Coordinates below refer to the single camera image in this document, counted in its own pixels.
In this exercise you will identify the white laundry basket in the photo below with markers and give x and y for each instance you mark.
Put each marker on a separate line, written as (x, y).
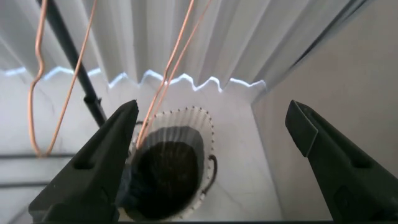
(186, 119)

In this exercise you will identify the black clothes rack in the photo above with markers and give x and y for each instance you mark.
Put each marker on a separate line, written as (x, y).
(70, 49)

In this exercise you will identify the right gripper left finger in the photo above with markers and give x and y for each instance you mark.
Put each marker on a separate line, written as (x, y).
(90, 174)

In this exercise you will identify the white curtain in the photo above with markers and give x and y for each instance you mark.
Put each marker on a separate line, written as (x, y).
(233, 37)

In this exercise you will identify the pink clothes hanger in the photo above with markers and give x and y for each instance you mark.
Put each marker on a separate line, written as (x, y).
(140, 141)
(39, 28)

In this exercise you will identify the dark teal garment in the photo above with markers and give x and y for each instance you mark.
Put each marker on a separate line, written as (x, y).
(126, 189)

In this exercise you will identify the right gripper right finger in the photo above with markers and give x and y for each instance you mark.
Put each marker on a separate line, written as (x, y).
(348, 186)

